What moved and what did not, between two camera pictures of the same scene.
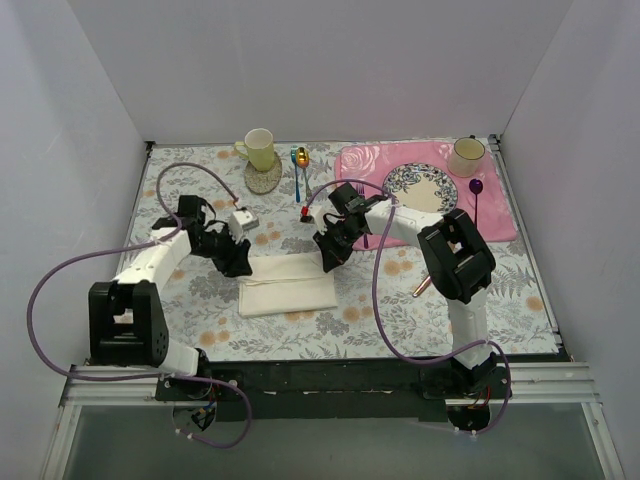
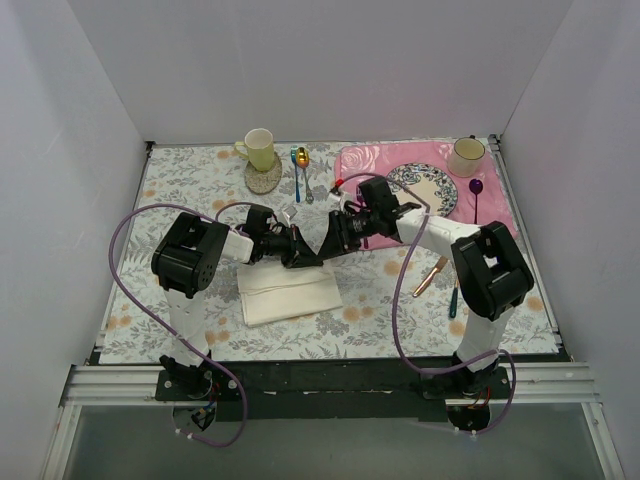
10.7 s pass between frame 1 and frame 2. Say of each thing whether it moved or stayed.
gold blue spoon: stayed
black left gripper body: moved
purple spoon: stayed
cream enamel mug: stayed
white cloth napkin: moved
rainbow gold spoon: stayed
